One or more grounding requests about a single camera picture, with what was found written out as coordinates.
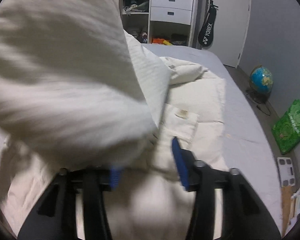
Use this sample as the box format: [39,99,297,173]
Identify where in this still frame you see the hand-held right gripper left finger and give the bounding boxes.
[17,166,123,240]

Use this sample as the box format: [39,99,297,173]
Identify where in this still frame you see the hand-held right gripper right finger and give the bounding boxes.
[171,136,282,240]

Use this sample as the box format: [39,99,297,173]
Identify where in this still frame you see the white hooded jacket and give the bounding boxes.
[0,0,230,240]

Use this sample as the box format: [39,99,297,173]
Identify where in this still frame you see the bed with grey sheet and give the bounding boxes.
[0,42,283,233]

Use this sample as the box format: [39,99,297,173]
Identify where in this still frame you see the white bathroom scale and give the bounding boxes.
[277,157,297,187]

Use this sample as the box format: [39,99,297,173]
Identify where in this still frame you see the green shopping bag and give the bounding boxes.
[271,99,300,155]

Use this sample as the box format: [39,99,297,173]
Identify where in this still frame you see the blue globe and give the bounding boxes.
[245,65,274,104]

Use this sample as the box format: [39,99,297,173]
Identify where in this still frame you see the white papers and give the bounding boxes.
[290,186,300,218]

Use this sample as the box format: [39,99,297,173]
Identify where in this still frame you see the orange item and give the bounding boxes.
[152,37,173,46]

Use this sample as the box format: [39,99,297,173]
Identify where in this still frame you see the black racket bag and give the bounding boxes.
[198,0,218,48]

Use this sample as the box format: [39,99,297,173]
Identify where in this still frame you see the open wardrobe shelving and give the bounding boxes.
[119,0,150,44]

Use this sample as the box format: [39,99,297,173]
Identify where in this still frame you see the white drawer unit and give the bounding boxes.
[147,0,198,47]

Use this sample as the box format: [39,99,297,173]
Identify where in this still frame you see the white door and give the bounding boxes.
[210,0,252,68]

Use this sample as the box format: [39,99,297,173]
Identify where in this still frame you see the black globe cable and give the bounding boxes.
[256,104,272,116]

